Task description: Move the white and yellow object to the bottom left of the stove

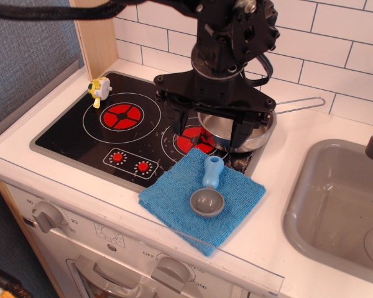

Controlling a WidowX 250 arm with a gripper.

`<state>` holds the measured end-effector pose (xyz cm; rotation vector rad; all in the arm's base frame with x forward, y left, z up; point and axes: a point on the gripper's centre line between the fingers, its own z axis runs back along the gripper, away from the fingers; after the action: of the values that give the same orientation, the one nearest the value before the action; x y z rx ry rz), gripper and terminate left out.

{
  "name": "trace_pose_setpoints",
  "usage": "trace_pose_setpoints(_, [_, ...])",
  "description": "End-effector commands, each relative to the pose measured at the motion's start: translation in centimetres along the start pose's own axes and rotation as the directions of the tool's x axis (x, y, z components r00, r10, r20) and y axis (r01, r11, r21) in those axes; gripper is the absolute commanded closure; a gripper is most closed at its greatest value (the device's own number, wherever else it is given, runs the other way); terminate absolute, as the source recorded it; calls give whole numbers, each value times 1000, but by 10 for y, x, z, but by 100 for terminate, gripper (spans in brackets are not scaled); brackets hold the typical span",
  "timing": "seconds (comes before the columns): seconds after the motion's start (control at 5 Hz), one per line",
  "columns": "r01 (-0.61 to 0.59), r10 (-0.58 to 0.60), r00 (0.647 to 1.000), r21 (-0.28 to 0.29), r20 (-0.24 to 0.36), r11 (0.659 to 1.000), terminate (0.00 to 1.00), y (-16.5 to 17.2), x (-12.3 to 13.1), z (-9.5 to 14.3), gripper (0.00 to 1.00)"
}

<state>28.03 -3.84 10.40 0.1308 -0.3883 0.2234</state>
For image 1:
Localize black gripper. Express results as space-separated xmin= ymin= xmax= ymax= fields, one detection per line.
xmin=154 ymin=63 xmax=276 ymax=148

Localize yellow and white toy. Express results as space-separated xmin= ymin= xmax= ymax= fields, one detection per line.
xmin=88 ymin=76 xmax=113 ymax=109

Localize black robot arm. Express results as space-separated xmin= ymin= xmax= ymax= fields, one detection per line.
xmin=154 ymin=1 xmax=280 ymax=150

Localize silver metal pan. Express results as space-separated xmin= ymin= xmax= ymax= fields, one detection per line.
xmin=197 ymin=97 xmax=326 ymax=153

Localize blue folded cloth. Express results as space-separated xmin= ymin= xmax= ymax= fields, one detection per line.
xmin=139 ymin=149 xmax=266 ymax=256

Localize black toy stovetop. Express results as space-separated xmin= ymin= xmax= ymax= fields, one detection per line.
xmin=30 ymin=72 xmax=262 ymax=192

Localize grey right oven knob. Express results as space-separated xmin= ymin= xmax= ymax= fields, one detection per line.
xmin=151 ymin=257 xmax=191 ymax=294

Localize grey oven knob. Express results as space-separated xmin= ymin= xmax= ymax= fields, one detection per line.
xmin=151 ymin=257 xmax=191 ymax=294
xmin=32 ymin=201 xmax=63 ymax=233

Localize grey sink basin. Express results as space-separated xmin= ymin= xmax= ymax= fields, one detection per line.
xmin=283 ymin=139 xmax=373 ymax=283

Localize white toy oven front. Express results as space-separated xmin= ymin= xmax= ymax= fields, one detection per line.
xmin=4 ymin=185 xmax=283 ymax=297

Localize grey left oven knob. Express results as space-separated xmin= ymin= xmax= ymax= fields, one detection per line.
xmin=32 ymin=201 xmax=63 ymax=233

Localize blue handled grey scoop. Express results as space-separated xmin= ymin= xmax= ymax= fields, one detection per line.
xmin=190 ymin=156 xmax=225 ymax=218

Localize black braided cable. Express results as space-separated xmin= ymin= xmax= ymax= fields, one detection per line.
xmin=0 ymin=0 xmax=134 ymax=22

